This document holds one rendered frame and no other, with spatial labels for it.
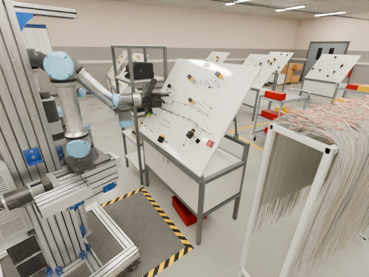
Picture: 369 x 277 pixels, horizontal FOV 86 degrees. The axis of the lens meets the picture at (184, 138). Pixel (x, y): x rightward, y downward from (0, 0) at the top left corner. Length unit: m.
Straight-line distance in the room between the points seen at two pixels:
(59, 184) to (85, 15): 7.94
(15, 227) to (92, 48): 7.79
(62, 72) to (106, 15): 7.98
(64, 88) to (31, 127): 0.40
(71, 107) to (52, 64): 0.21
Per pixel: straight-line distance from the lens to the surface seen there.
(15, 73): 1.39
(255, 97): 5.58
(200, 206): 1.89
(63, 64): 1.09
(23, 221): 1.64
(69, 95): 1.13
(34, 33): 8.93
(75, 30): 8.89
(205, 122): 1.80
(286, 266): 1.59
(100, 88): 1.25
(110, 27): 8.99
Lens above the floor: 1.84
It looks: 25 degrees down
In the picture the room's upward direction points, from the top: 1 degrees clockwise
